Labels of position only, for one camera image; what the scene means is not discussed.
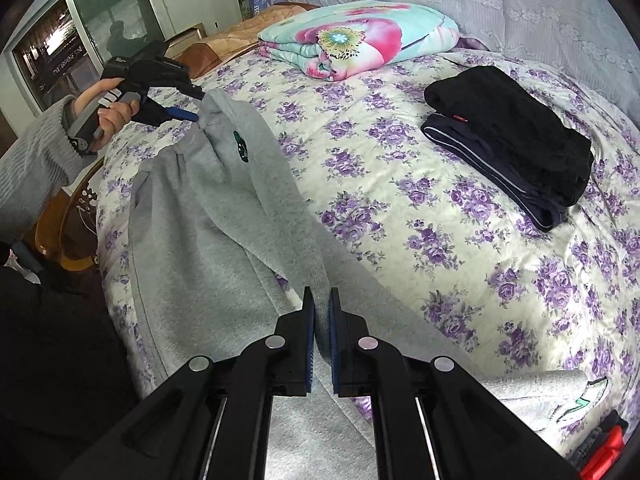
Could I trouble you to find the grey sweatpants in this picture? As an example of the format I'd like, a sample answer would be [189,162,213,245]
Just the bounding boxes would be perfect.
[128,90,611,479]

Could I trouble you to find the person's left hand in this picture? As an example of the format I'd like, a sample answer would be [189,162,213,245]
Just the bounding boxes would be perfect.
[72,78,140,153]

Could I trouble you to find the glass window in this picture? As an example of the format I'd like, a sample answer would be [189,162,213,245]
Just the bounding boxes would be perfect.
[11,0,165,110]

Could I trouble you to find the brown tan pillow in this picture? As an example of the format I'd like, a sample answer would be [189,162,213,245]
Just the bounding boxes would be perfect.
[175,2,317,79]

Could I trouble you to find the purple floral white bedspread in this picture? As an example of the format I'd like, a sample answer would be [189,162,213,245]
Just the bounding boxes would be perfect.
[94,46,640,461]

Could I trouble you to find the brown wooden chair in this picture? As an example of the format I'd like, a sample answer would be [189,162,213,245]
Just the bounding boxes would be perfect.
[34,158,103,273]

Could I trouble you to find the floral pink teal folded blanket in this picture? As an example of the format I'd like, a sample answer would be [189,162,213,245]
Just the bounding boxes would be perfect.
[257,0,460,82]

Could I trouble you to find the red blue white garment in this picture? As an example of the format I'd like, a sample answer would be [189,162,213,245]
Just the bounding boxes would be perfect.
[580,425,625,480]

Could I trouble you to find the dark denim jeans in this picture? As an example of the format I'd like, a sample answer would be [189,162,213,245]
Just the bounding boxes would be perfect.
[567,410,620,470]

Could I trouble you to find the navy white-striped folded pants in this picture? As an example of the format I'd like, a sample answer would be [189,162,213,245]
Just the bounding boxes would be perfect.
[421,113,567,232]

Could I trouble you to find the black folded pants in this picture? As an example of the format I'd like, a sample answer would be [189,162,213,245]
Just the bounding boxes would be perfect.
[424,66,593,207]

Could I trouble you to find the grey lace headboard cover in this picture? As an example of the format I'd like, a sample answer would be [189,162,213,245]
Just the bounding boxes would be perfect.
[244,0,640,126]

